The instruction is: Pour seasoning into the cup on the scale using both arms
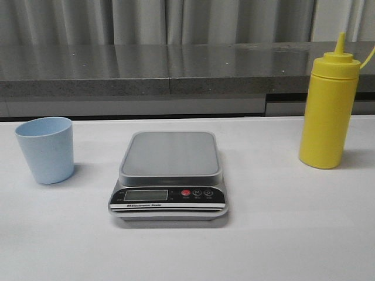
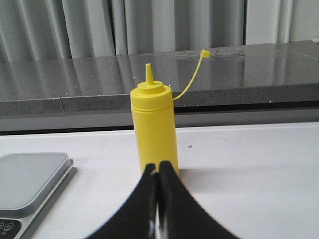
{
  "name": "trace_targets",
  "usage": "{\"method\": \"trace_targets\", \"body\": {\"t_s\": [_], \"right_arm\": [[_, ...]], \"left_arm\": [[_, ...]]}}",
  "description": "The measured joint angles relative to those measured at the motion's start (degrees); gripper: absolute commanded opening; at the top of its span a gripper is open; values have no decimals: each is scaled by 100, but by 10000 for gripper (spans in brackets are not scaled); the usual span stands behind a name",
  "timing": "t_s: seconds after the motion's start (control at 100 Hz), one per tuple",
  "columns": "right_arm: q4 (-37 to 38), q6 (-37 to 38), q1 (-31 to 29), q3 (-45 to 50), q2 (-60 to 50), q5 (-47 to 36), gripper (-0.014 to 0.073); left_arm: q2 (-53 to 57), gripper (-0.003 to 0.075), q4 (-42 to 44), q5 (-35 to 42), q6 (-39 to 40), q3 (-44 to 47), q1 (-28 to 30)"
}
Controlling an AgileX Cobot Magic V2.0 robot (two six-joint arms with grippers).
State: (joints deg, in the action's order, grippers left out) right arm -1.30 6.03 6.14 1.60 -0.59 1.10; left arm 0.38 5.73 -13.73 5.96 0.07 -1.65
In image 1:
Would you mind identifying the light blue plastic cup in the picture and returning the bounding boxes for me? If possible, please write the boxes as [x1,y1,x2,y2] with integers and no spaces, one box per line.
[15,117,74,184]

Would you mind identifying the yellow squeeze bottle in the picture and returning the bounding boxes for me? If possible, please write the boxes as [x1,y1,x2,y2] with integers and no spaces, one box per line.
[299,32,374,169]

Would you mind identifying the silver digital kitchen scale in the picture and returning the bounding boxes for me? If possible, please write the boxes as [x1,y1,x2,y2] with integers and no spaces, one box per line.
[108,131,229,221]

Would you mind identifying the grey stone counter ledge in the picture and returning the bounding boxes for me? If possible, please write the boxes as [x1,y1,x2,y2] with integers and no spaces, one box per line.
[0,41,375,98]

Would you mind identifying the grey pleated curtain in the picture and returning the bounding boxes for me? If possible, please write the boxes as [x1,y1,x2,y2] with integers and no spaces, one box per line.
[1,1,374,46]

